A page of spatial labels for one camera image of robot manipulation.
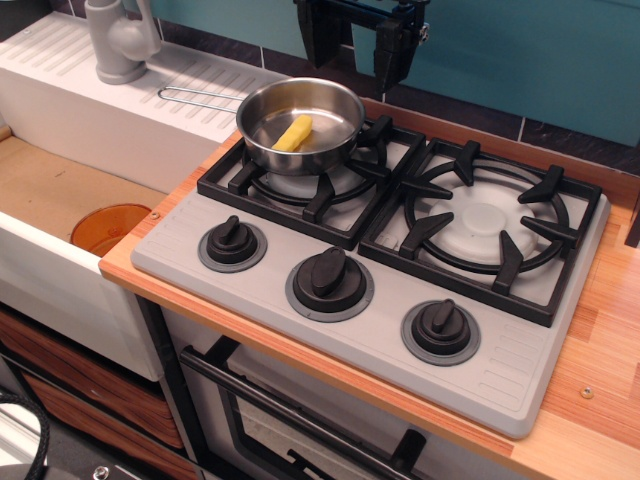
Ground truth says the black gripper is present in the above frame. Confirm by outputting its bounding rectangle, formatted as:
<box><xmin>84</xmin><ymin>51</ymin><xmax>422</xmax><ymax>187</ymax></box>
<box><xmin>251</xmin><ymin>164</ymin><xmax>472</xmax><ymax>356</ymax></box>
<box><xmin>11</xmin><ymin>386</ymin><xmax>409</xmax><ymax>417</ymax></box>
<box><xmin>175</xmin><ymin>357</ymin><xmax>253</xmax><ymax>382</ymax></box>
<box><xmin>294</xmin><ymin>0</ymin><xmax>430</xmax><ymax>93</ymax></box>

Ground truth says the yellow toy fry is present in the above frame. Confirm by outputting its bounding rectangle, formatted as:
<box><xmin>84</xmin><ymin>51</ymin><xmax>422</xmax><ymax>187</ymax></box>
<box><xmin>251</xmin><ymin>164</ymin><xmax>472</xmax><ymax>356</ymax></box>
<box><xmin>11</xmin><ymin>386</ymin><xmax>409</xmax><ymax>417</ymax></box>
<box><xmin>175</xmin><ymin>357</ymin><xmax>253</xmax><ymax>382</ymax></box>
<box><xmin>272</xmin><ymin>114</ymin><xmax>313</xmax><ymax>152</ymax></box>

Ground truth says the black left stove knob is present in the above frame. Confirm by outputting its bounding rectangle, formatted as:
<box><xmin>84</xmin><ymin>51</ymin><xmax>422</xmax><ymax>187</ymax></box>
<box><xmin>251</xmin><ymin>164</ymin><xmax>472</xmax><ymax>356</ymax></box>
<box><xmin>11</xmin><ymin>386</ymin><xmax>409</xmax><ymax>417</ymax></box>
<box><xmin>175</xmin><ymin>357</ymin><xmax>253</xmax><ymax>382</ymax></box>
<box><xmin>198</xmin><ymin>215</ymin><xmax>268</xmax><ymax>274</ymax></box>

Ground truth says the black stove knob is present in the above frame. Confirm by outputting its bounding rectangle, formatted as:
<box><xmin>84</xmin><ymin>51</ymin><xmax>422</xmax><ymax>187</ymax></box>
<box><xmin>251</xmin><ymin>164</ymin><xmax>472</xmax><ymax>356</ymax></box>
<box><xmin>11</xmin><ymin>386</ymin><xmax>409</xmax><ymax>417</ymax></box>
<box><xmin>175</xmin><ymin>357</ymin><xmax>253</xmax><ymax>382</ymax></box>
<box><xmin>401</xmin><ymin>299</ymin><xmax>481</xmax><ymax>367</ymax></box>
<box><xmin>198</xmin><ymin>215</ymin><xmax>268</xmax><ymax>274</ymax></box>
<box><xmin>285</xmin><ymin>247</ymin><xmax>375</xmax><ymax>323</ymax></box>

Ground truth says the grey toy stove top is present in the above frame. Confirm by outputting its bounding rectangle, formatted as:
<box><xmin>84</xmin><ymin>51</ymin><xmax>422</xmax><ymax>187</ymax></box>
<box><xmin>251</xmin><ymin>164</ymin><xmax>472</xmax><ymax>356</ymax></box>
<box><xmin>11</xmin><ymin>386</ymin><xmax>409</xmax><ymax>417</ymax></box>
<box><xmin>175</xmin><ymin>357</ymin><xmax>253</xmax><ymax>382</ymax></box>
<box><xmin>129</xmin><ymin>139</ymin><xmax>612</xmax><ymax>441</ymax></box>

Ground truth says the black middle stove knob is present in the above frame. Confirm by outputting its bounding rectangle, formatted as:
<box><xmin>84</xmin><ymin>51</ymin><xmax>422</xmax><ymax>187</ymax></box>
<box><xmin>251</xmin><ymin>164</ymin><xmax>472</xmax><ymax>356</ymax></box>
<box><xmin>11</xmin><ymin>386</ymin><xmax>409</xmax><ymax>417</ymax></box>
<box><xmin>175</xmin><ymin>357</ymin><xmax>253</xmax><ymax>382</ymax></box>
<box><xmin>285</xmin><ymin>247</ymin><xmax>375</xmax><ymax>323</ymax></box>

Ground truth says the black right stove knob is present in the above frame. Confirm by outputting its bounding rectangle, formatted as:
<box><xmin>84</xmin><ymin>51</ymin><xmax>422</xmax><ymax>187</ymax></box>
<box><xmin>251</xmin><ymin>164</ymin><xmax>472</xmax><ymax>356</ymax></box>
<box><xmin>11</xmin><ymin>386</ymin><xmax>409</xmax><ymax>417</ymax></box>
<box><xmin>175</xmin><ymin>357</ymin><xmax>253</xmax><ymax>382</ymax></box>
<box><xmin>401</xmin><ymin>299</ymin><xmax>481</xmax><ymax>367</ymax></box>

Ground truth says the black left burner grate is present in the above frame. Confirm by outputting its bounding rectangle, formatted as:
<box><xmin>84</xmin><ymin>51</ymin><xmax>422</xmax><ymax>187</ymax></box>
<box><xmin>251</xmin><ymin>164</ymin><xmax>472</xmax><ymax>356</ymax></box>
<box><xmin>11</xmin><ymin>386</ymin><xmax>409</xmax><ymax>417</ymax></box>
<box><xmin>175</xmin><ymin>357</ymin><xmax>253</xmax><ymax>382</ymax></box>
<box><xmin>197</xmin><ymin>115</ymin><xmax>426</xmax><ymax>250</ymax></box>

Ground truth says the black burner grate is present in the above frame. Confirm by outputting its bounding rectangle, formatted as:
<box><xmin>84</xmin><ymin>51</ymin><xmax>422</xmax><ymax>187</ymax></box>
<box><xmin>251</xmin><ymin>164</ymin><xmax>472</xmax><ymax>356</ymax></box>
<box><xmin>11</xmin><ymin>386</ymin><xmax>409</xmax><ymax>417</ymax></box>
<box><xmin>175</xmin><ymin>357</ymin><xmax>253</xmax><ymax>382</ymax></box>
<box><xmin>359</xmin><ymin>139</ymin><xmax>609</xmax><ymax>327</ymax></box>
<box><xmin>197</xmin><ymin>115</ymin><xmax>426</xmax><ymax>250</ymax></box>

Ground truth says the grey toy faucet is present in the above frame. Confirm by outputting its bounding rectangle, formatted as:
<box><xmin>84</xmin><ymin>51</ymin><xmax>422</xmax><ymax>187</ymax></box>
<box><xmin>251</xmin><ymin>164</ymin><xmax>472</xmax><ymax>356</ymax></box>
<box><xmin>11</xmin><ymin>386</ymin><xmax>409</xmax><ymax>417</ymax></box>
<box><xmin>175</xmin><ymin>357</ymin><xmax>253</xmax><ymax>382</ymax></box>
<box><xmin>84</xmin><ymin>0</ymin><xmax>161</xmax><ymax>85</ymax></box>

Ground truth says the black right burner grate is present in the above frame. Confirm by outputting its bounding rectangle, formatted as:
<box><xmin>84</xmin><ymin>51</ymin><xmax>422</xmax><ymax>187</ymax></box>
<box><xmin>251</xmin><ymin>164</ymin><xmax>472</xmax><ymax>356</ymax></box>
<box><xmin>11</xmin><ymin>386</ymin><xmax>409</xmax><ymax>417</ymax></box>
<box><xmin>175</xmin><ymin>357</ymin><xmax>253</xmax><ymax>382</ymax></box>
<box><xmin>359</xmin><ymin>139</ymin><xmax>609</xmax><ymax>327</ymax></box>

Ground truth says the white toy sink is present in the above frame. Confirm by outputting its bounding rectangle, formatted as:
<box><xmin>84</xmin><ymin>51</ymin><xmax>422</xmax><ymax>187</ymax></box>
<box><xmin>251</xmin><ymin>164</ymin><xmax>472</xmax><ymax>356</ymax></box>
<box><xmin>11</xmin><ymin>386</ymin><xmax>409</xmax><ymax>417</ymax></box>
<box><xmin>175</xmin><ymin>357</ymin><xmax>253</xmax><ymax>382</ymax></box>
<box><xmin>1</xmin><ymin>13</ymin><xmax>277</xmax><ymax>381</ymax></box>

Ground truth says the orange translucent plate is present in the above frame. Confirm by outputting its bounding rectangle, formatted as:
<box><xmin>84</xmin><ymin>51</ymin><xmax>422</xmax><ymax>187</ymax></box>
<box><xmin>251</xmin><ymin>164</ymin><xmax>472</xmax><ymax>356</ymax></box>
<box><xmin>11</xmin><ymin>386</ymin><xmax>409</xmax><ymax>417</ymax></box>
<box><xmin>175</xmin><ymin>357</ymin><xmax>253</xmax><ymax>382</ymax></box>
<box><xmin>70</xmin><ymin>203</ymin><xmax>151</xmax><ymax>257</ymax></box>

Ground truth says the upper wooden drawer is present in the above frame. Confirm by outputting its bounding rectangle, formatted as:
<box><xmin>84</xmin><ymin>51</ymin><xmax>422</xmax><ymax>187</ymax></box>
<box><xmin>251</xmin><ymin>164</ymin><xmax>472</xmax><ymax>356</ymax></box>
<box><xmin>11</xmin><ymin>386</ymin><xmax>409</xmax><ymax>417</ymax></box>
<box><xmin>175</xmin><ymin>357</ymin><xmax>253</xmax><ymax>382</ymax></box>
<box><xmin>1</xmin><ymin>310</ymin><xmax>175</xmax><ymax>431</ymax></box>

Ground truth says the wooden drawer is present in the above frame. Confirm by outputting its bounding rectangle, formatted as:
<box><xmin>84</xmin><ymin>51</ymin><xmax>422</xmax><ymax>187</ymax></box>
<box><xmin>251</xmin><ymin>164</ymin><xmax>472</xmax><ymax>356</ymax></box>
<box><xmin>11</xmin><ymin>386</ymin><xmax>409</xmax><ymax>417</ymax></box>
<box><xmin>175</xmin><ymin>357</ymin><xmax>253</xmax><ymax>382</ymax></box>
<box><xmin>24</xmin><ymin>373</ymin><xmax>197</xmax><ymax>479</ymax></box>
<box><xmin>1</xmin><ymin>310</ymin><xmax>175</xmax><ymax>431</ymax></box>

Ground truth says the lower wooden drawer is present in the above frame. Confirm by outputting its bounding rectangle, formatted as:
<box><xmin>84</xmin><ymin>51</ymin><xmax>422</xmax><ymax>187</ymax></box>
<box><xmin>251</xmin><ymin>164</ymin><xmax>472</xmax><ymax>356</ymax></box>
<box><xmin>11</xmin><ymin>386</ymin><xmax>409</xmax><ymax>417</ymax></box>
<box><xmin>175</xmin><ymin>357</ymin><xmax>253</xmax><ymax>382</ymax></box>
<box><xmin>24</xmin><ymin>373</ymin><xmax>197</xmax><ymax>479</ymax></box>

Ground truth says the steel pan with wire handle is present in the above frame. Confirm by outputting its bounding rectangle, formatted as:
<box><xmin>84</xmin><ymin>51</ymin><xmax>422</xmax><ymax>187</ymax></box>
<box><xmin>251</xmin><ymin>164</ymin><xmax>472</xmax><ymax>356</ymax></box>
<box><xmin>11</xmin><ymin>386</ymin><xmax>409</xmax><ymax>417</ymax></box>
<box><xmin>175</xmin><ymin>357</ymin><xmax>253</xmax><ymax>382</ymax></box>
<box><xmin>158</xmin><ymin>78</ymin><xmax>365</xmax><ymax>176</ymax></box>

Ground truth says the oven door with black handle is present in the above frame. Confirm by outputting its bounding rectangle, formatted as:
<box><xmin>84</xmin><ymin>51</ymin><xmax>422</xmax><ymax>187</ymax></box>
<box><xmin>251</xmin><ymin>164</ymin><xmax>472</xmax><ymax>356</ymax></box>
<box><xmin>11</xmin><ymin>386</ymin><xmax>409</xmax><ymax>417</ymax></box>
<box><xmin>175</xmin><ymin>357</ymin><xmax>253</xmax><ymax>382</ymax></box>
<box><xmin>177</xmin><ymin>336</ymin><xmax>445</xmax><ymax>479</ymax></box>

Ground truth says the black braided cable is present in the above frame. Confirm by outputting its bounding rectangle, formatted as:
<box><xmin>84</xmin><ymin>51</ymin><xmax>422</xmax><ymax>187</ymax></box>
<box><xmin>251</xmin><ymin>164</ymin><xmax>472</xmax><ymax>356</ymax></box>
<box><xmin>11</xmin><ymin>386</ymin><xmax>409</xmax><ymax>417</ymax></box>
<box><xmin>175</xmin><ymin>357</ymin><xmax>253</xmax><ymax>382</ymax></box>
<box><xmin>0</xmin><ymin>392</ymin><xmax>53</xmax><ymax>469</ymax></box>

